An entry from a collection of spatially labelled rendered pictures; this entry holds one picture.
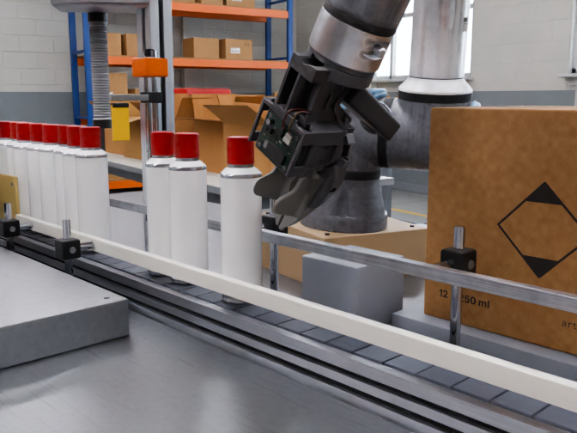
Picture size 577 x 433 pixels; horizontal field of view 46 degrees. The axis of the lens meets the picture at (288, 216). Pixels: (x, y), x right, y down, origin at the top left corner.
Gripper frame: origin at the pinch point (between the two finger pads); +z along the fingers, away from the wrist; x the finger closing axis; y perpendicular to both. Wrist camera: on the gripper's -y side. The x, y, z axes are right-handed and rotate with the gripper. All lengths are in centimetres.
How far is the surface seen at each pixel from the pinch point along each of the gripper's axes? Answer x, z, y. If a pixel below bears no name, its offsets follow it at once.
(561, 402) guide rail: 35.5, -9.4, 4.3
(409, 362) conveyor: 22.6, 0.3, 2.1
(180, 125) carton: -201, 116, -144
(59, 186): -48, 29, 2
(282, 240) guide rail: -2.0, 5.9, -3.3
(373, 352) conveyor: 19.1, 2.3, 2.8
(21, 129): -66, 29, 2
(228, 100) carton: -166, 81, -137
